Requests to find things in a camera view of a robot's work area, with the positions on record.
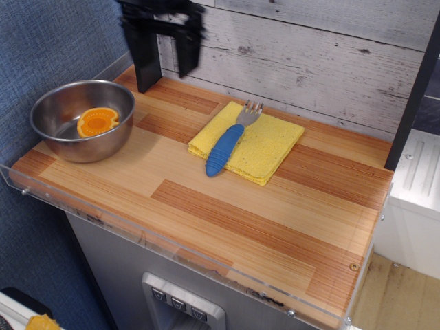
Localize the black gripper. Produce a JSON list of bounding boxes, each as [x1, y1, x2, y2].
[[118, 1, 205, 78]]

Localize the orange cheese wedge toy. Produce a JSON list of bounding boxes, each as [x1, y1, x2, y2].
[[77, 107, 119, 138]]

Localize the stainless steel bowl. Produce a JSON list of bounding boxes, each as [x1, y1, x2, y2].
[[30, 80, 135, 163]]

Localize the yellow folded cloth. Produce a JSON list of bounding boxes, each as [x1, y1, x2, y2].
[[188, 102, 305, 186]]

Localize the grey toy fridge cabinet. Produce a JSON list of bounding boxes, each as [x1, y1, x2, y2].
[[67, 214, 310, 329]]

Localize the clear acrylic table guard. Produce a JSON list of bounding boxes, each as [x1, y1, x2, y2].
[[2, 160, 392, 329]]

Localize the silver dispenser button panel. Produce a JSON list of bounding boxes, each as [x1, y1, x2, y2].
[[142, 272, 226, 329]]

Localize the white side cabinet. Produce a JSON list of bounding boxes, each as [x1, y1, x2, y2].
[[373, 129, 439, 278]]

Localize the left black vertical post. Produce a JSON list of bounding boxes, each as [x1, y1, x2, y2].
[[121, 3, 162, 93]]

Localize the black vertical post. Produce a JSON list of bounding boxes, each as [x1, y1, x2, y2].
[[121, 3, 162, 93], [384, 14, 439, 171]]

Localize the blue handled fork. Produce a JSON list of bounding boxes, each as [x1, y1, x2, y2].
[[206, 100, 264, 177]]

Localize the right black vertical post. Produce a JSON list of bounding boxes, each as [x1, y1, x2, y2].
[[384, 14, 439, 171]]

